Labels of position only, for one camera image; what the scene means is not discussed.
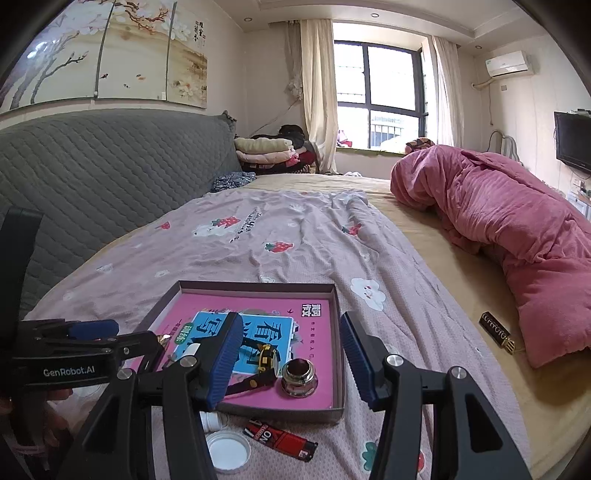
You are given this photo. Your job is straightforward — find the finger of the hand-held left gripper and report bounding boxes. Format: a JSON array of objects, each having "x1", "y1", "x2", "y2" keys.
[
  {"x1": 104, "y1": 330, "x2": 169, "y2": 376},
  {"x1": 18, "y1": 318, "x2": 121, "y2": 348}
]

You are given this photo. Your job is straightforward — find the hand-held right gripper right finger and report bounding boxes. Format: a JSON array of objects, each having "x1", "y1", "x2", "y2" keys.
[{"x1": 339, "y1": 310, "x2": 513, "y2": 480}]

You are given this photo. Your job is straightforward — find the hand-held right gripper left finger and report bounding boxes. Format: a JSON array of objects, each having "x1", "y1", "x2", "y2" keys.
[{"x1": 69, "y1": 311, "x2": 245, "y2": 480}]

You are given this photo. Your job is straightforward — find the shallow grey cardboard box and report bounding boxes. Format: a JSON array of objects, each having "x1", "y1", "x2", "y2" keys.
[{"x1": 124, "y1": 281, "x2": 347, "y2": 425}]

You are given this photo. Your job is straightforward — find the black watch strap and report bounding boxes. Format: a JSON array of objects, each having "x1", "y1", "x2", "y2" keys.
[{"x1": 225, "y1": 369, "x2": 278, "y2": 397}]

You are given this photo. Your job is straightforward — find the round metal pipe fitting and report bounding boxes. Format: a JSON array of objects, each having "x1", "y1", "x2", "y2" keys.
[{"x1": 276, "y1": 357, "x2": 328, "y2": 398}]

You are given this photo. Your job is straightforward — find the person's left hand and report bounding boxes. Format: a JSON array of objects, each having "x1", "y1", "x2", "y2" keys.
[{"x1": 0, "y1": 390, "x2": 75, "y2": 455}]

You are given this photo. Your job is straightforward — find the pink and blue book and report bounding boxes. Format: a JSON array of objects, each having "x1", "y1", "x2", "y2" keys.
[{"x1": 131, "y1": 293, "x2": 335, "y2": 409}]

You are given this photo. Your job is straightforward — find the small white bottle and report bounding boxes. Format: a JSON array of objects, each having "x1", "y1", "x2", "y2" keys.
[{"x1": 199, "y1": 411, "x2": 230, "y2": 433}]

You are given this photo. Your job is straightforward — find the white round lid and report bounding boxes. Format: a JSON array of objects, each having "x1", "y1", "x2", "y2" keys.
[{"x1": 205, "y1": 430, "x2": 252, "y2": 474}]

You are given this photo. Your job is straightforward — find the red and black packet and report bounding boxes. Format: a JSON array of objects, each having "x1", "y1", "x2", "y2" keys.
[{"x1": 242, "y1": 418, "x2": 319, "y2": 462}]

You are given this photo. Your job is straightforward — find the beige bed sheet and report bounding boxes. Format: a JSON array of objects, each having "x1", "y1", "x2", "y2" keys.
[{"x1": 249, "y1": 173, "x2": 591, "y2": 480}]

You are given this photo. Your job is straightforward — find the black and gold case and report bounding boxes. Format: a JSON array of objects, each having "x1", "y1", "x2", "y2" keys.
[{"x1": 479, "y1": 311, "x2": 515, "y2": 354}]

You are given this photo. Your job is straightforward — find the printed strawberry blanket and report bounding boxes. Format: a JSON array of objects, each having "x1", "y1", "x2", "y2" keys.
[{"x1": 23, "y1": 189, "x2": 532, "y2": 480}]

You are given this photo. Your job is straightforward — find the grey quilted headboard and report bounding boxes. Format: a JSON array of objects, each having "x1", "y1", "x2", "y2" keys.
[{"x1": 0, "y1": 109, "x2": 241, "y2": 319}]

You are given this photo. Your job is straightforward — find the dark patterned cloth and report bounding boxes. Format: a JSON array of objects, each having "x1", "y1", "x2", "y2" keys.
[{"x1": 211, "y1": 172, "x2": 257, "y2": 193}]

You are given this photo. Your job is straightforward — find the pink quilt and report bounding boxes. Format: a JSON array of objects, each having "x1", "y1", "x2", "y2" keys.
[{"x1": 390, "y1": 144, "x2": 591, "y2": 370}]

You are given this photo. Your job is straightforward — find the pink folded blanket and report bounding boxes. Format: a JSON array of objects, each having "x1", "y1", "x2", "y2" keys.
[{"x1": 238, "y1": 148, "x2": 296, "y2": 165}]

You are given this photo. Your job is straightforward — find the red garment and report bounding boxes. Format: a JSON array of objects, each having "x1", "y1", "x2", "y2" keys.
[{"x1": 286, "y1": 154, "x2": 320, "y2": 175}]

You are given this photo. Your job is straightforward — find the cream folded blanket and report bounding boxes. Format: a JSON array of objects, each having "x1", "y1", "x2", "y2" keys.
[{"x1": 234, "y1": 136, "x2": 294, "y2": 156}]

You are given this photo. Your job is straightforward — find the black garment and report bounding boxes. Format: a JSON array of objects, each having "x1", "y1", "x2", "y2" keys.
[{"x1": 277, "y1": 124, "x2": 308, "y2": 149}]

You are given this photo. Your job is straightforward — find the black framed window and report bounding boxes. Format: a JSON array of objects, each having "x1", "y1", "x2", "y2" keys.
[{"x1": 332, "y1": 41, "x2": 428, "y2": 151}]

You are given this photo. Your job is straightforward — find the white metal rack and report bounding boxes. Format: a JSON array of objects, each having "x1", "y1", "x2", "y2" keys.
[{"x1": 489, "y1": 130, "x2": 523, "y2": 163}]

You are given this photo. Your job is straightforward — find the cream curtain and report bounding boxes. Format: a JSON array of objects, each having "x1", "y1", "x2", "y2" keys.
[
  {"x1": 286, "y1": 18, "x2": 340, "y2": 175},
  {"x1": 431, "y1": 36, "x2": 465, "y2": 148}
]

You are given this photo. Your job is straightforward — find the black flat television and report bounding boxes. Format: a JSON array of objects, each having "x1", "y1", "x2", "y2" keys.
[{"x1": 554, "y1": 111, "x2": 591, "y2": 175}]

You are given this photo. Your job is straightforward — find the white air conditioner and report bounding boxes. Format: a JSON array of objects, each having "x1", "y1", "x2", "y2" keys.
[{"x1": 485, "y1": 51, "x2": 532, "y2": 78}]

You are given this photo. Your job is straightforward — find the flowering branch wall painting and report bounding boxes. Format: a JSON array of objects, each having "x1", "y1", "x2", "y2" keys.
[{"x1": 0, "y1": 0, "x2": 208, "y2": 114}]

